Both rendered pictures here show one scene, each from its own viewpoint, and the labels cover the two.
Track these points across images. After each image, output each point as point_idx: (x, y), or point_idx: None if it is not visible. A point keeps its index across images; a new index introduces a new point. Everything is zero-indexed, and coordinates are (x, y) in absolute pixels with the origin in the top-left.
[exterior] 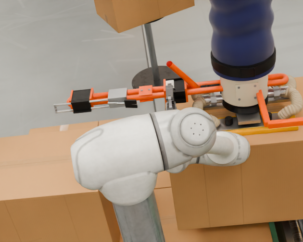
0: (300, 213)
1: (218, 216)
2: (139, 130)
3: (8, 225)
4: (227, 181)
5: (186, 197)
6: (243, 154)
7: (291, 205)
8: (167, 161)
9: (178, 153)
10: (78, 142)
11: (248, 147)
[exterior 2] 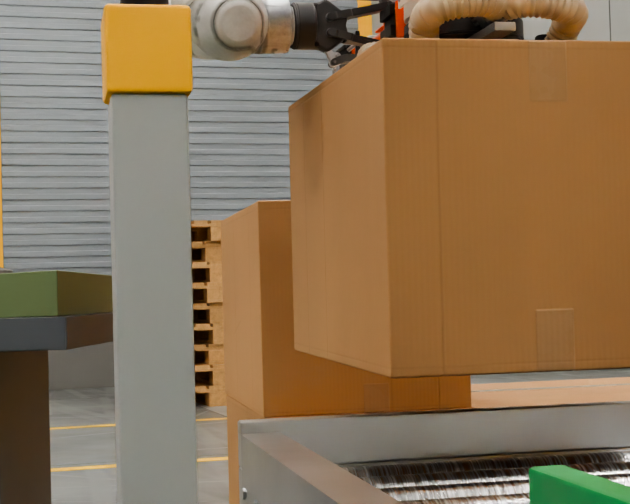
0: (364, 343)
1: (313, 318)
2: None
3: (233, 278)
4: (316, 195)
5: (297, 240)
6: (202, 9)
7: (356, 303)
8: None
9: None
10: None
11: (222, 1)
